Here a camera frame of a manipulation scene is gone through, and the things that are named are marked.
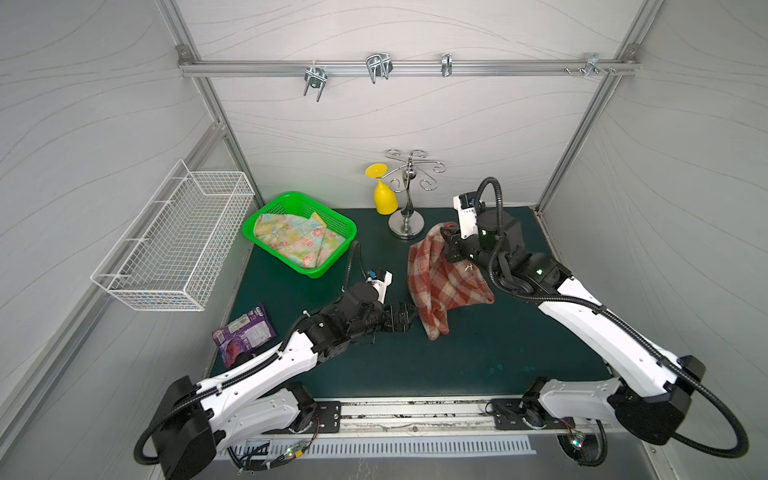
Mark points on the metal bracket right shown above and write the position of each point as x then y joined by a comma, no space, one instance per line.
591,67

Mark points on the metal u-bolt clamp middle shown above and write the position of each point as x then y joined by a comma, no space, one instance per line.
379,65

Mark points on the yellow plastic goblet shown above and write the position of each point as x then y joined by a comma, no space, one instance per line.
385,199

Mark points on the aluminium crossbar rail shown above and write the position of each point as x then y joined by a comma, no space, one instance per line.
401,68

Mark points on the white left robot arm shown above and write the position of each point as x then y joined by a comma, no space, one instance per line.
195,422

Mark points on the red plaid skirt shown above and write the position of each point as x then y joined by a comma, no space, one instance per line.
437,286

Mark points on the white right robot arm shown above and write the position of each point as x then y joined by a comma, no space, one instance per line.
650,389

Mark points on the purple snack packet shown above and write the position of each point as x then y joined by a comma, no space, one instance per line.
243,335

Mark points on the pastel floral skirt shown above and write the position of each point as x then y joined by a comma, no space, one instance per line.
307,242

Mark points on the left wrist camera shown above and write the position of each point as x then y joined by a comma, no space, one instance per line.
380,279

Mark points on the green plastic basket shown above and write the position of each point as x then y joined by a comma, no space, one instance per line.
302,205

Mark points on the white wire basket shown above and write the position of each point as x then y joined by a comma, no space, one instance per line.
172,253

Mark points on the white vent strip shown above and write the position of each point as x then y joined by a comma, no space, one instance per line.
420,447

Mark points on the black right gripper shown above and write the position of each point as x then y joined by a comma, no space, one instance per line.
454,245

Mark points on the metal u-bolt clamp left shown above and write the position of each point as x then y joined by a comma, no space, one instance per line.
315,79

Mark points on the metal hook clamp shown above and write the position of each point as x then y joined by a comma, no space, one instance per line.
446,65

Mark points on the chrome cup holder stand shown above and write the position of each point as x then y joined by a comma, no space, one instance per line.
407,223

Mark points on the metal u-bolt clamp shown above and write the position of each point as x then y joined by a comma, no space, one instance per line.
315,79
379,65

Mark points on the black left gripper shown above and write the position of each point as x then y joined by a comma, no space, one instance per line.
389,316

